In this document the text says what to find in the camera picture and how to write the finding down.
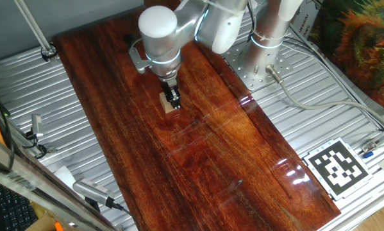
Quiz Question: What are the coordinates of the aluminium frame beam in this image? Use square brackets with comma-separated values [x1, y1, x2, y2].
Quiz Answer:
[0, 130, 117, 231]

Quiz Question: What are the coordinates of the glossy reddish wooden board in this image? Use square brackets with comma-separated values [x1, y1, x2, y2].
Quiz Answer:
[52, 4, 342, 231]

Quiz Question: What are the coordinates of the thick grey base cable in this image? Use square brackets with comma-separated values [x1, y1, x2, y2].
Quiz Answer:
[265, 64, 384, 129]

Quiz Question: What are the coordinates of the black metal clamp tool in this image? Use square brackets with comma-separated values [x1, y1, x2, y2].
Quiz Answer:
[20, 130, 49, 160]

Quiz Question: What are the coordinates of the thin white pole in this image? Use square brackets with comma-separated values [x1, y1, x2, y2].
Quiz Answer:
[13, 0, 53, 52]

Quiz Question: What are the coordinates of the black keyboard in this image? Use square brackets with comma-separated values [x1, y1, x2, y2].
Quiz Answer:
[0, 184, 39, 231]

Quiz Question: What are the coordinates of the colourful printed cloth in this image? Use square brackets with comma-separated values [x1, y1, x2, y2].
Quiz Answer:
[306, 0, 384, 113]

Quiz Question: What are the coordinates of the black camera stand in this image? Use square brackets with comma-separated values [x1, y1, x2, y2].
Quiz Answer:
[84, 196, 101, 213]

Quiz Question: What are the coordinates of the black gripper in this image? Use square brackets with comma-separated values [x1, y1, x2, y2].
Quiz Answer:
[159, 76, 183, 110]

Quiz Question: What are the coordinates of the thick black cable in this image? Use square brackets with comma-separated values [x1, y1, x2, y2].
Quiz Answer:
[0, 75, 17, 176]

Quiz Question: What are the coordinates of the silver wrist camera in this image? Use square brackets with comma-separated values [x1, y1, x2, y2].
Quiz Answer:
[128, 44, 153, 75]

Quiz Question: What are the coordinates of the black usb cable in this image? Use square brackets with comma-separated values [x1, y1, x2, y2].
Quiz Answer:
[110, 200, 142, 231]

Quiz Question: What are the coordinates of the silver vented camera device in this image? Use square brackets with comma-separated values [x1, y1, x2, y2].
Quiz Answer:
[72, 178, 116, 208]

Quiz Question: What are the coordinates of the perforated silver base plate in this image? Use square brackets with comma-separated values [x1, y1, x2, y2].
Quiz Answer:
[222, 41, 294, 91]

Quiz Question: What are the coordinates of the metal pole base bracket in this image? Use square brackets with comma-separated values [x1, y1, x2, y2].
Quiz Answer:
[40, 43, 58, 64]

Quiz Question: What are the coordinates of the thin black cable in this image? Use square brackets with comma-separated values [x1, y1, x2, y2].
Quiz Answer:
[246, 0, 257, 35]

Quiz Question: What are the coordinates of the small silver camera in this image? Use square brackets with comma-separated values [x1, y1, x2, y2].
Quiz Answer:
[30, 114, 45, 139]

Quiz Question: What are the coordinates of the black and white marker board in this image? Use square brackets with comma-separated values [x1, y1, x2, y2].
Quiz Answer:
[302, 137, 374, 202]

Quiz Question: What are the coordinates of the small metal clamp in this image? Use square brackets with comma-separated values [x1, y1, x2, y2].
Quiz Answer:
[360, 140, 378, 154]

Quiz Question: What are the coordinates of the brown cardboard box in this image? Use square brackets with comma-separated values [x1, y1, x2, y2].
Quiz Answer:
[24, 213, 71, 231]

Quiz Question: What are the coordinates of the small tan wooden block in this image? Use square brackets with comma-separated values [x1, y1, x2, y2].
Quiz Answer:
[158, 92, 177, 114]

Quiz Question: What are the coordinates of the thin light grey cable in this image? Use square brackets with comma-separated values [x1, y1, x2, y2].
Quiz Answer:
[128, 37, 145, 54]

